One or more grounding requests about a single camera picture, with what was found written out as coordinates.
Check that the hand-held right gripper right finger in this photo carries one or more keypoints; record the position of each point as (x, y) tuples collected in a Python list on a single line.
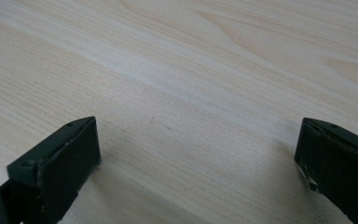
[(338, 161)]

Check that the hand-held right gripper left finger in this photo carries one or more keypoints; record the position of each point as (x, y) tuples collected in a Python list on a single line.
[(60, 165)]

